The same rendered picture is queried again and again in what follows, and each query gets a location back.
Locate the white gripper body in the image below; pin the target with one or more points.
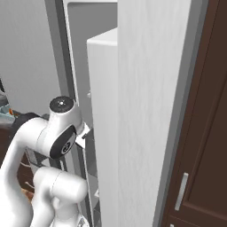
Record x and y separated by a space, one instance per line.
83 132

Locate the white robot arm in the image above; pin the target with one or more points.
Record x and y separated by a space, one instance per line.
17 165

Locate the grey fridge door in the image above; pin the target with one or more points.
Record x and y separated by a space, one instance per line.
79 44

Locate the dark brown cupboard run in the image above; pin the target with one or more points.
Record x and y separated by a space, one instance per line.
6 139

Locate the teal container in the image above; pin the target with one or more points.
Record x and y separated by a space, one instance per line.
5 113

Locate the dark brown cupboard door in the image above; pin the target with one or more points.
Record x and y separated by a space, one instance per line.
207 133

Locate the dark brown drawer front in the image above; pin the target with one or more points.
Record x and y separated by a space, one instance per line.
192 222

